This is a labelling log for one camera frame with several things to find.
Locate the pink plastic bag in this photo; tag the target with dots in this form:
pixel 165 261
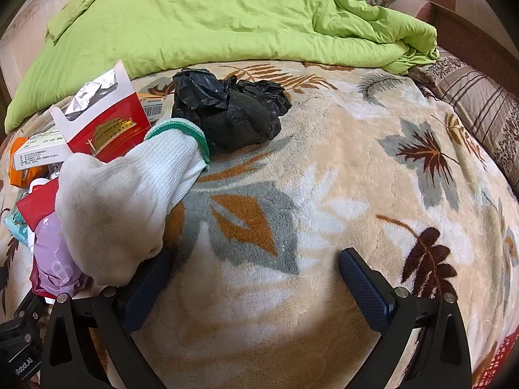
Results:
pixel 52 259

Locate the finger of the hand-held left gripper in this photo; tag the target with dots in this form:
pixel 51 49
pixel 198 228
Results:
pixel 32 308

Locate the white medicine box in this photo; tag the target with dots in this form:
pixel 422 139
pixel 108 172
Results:
pixel 40 150

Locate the green quilt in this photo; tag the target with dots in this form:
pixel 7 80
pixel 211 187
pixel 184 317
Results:
pixel 202 20

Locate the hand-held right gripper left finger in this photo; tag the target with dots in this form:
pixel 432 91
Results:
pixel 146 291

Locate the white sock green cuff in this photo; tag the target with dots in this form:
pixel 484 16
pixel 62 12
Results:
pixel 121 194

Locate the red plastic basket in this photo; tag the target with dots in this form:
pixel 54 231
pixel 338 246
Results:
pixel 496 360

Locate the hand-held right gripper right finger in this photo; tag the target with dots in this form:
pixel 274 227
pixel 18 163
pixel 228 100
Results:
pixel 365 287

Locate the orange snack bag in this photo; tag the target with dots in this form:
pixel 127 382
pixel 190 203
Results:
pixel 16 174

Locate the leaf print blanket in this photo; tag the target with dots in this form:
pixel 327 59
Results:
pixel 324 170

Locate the teal packet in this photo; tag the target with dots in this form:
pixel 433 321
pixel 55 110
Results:
pixel 16 225

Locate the red white cigarette carton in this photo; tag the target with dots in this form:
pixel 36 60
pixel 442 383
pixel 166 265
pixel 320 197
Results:
pixel 117 129

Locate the striped beige pillow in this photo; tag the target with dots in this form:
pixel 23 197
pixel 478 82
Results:
pixel 478 101

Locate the black plastic bag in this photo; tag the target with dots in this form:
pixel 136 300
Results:
pixel 231 109

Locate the orange box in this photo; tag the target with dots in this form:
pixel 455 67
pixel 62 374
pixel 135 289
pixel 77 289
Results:
pixel 152 107

